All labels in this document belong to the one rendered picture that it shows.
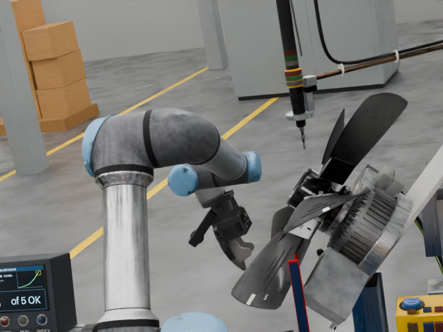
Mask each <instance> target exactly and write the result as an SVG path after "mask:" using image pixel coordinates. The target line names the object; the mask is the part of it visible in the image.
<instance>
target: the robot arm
mask: <svg viewBox="0 0 443 332"><path fill-rule="evenodd" d="M82 158H83V160H84V166H85V169H86V171H87V172H88V174H89V175H91V176H92V177H94V182H95V183H96V184H97V185H98V186H99V187H100V188H101V189H102V199H103V266H104V296H105V313H104V315H103V316H102V317H101V318H100V319H99V320H98V322H97V332H227V328H226V326H225V324H224V322H223V321H222V320H220V319H218V318H217V317H216V316H213V315H211V314H207V313H202V312H189V313H184V314H180V316H173V317H172V318H170V319H168V320H167V321H166V322H165V323H164V324H163V325H162V328H160V321H159V319H158V318H157V317H156V316H155V315H154V314H153V313H152V311H151V305H150V268H149V249H148V213H147V194H146V189H147V187H148V186H149V185H150V184H151V183H152V182H153V181H154V169H157V168H162V167H169V166H173V165H174V166H173V168H172V169H171V171H170V173H169V176H168V178H167V182H168V185H169V188H170V189H171V191H172V192H173V193H174V194H176V195H178V196H189V195H191V194H192V193H194V194H195V196H196V198H197V200H198V201H199V202H200V203H201V205H202V207H203V208H209V207H211V208H210V210H209V212H208V213H207V214H206V216H205V218H204V219H203V220H202V222H201V224H200V225H199V226H198V228H197V230H195V231H193V232H192V233H191V235H190V240H189V244H190V245H191V246H193V247H196V246H197V245H198V244H200V243H201V242H202V241H203V240H204V235H205V233H206V231H207V230H208V229H209V227H210V225H211V226H212V227H213V228H212V229H213V232H214V235H215V237H216V239H217V240H218V242H219V244H220V246H221V249H222V250H223V252H224V253H225V255H226V256H227V257H228V258H229V260H231V261H232V262H233V263H234V264H235V265H236V266H237V267H239V268H240V269H242V270H243V271H245V270H246V265H245V259H247V258H248V257H249V256H251V254H252V251H253V250H254V244H253V243H251V242H244V241H243V239H242V238H241V236H243V235H245V234H247V233H248V231H249V229H250V227H251V225H252V222H251V220H250V218H249V216H248V214H247V212H246V210H245V208H244V207H242V206H238V204H237V202H236V201H235V198H234V197H233V195H234V191H233V189H231V190H228V191H225V188H224V186H231V185H237V184H249V183H251V182H258V181H259V180H260V179H261V177H262V166H261V161H260V157H259V155H258V153H257V152H255V151H252V152H247V151H245V152H240V151H239V150H237V149H236V148H234V147H233V146H232V145H231V144H230V143H228V142H227V141H226V140H224V139H223V138H222V137H221V136H220V134H219V131H218V130H217V128H216V127H215V126H214V125H213V124H212V123H211V122H210V121H208V120H207V119H205V118H204V117H201V116H199V115H197V114H194V113H191V112H188V111H184V110H181V109H175V108H169V107H162V108H157V109H151V110H146V111H138V112H134V113H125V114H121V115H109V116H107V117H104V118H100V119H96V120H94V121H92V122H91V123H90V124H89V125H88V127H87V129H86V131H85V133H84V138H83V141H82Z"/></svg>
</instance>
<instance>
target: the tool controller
mask: <svg viewBox="0 0 443 332"><path fill-rule="evenodd" d="M0 291H4V292H5V304H6V312H0V319H1V317H3V316H7V317H8V318H9V319H10V324H9V326H7V327H3V326H2V325H1V324H0V332H68V331H70V330H71V329H73V328H74V327H75V325H77V318H76V306H75V300H74V288H73V276H72V269H71V257H70V253H69V252H60V253H50V254H32V255H23V256H5V257H0ZM40 314H44V315H46V317H47V323H46V324H45V325H40V324H39V323H38V322H37V317H38V316H39V315H40ZM21 315H25V316H27V317H28V320H29V322H28V325H26V326H21V325H20V324H19V322H18V318H19V317H20V316H21Z"/></svg>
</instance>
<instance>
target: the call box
mask: <svg viewBox="0 0 443 332"><path fill-rule="evenodd" d="M405 298H419V300H420V301H421V306H420V307H419V308H416V314H407V308H404V307H403V304H402V302H403V301H404V300H405ZM435 306H443V294H439V295H426V296H400V297H397V303H396V328H397V332H408V329H407V323H415V322H417V323H418V329H419V332H424V329H423V322H432V321H433V322H435V321H443V312H434V307H435ZM423 307H432V312H429V313H423ZM434 332H435V326H434Z"/></svg>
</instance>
